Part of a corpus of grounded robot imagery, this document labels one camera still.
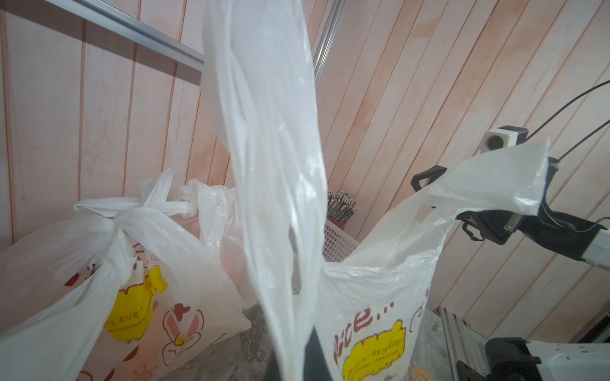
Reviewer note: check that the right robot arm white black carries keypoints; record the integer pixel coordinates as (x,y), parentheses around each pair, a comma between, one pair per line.
(474,357)

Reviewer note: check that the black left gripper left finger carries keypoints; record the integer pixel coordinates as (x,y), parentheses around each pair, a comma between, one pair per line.
(272,372)

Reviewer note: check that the white printed plastic bag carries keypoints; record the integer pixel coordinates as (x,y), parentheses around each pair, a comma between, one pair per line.
(218,226)

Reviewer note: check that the red metal pencil bucket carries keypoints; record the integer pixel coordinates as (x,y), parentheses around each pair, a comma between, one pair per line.
(340,225)

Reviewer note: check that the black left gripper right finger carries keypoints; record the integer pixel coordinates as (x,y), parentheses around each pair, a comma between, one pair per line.
(315,367)

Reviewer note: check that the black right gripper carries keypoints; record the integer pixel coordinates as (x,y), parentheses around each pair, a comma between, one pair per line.
(563,234)

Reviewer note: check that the white plastic perforated basket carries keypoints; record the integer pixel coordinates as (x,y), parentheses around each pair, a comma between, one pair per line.
(337,247)

